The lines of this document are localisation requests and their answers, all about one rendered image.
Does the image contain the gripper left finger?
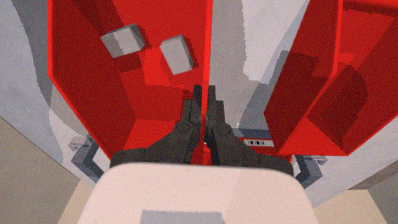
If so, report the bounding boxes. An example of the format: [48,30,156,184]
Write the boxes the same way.
[109,85,202,168]

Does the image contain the red bin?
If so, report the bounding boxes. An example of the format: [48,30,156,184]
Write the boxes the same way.
[264,0,398,156]
[47,0,213,165]
[202,143,212,165]
[238,137,292,163]

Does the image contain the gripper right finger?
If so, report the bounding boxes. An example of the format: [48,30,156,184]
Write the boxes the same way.
[204,85,294,177]

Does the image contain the grey block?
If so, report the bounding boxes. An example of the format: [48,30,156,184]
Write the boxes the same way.
[160,34,193,75]
[101,23,145,58]

